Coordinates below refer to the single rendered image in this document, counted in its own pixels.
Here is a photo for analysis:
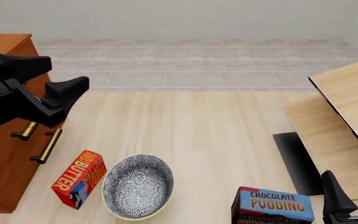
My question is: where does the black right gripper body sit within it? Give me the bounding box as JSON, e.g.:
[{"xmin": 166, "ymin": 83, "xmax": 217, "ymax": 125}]
[{"xmin": 322, "ymin": 209, "xmax": 358, "ymax": 224}]

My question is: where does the black white patterned bowl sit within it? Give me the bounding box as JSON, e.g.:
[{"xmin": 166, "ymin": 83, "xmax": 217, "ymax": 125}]
[{"xmin": 101, "ymin": 153, "xmax": 175, "ymax": 221}]

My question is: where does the blue chocolate pudding box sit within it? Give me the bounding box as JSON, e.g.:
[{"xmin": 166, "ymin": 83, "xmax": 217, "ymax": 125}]
[{"xmin": 231, "ymin": 186, "xmax": 316, "ymax": 224}]

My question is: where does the pale wooden cabinet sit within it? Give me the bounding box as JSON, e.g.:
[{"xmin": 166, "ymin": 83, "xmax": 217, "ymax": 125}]
[{"xmin": 272, "ymin": 57, "xmax": 358, "ymax": 202}]

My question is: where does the red butter box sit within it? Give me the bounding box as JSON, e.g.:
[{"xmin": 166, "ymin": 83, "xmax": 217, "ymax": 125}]
[{"xmin": 50, "ymin": 149, "xmax": 108, "ymax": 210}]

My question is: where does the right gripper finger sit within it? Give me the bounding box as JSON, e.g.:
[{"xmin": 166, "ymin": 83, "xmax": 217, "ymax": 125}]
[{"xmin": 321, "ymin": 170, "xmax": 358, "ymax": 215}]

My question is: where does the long brass drawer handle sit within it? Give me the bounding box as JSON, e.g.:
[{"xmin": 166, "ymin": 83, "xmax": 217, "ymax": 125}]
[
  {"xmin": 10, "ymin": 121, "xmax": 39, "ymax": 142},
  {"xmin": 29, "ymin": 127, "xmax": 63, "ymax": 165}
]

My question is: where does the brown wooden cabinet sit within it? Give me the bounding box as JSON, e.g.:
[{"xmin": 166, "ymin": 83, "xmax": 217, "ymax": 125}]
[{"xmin": 0, "ymin": 34, "xmax": 65, "ymax": 214}]

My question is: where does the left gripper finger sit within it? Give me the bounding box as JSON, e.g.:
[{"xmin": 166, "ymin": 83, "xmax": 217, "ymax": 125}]
[
  {"xmin": 0, "ymin": 44, "xmax": 53, "ymax": 83},
  {"xmin": 41, "ymin": 75, "xmax": 90, "ymax": 116}
]

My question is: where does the brown wooden cabinet drawer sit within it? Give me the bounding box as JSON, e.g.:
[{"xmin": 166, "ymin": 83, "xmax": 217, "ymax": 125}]
[{"xmin": 0, "ymin": 116, "xmax": 65, "ymax": 214}]

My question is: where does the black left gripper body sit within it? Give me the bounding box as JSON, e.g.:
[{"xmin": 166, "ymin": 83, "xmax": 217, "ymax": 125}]
[{"xmin": 4, "ymin": 78, "xmax": 68, "ymax": 129}]

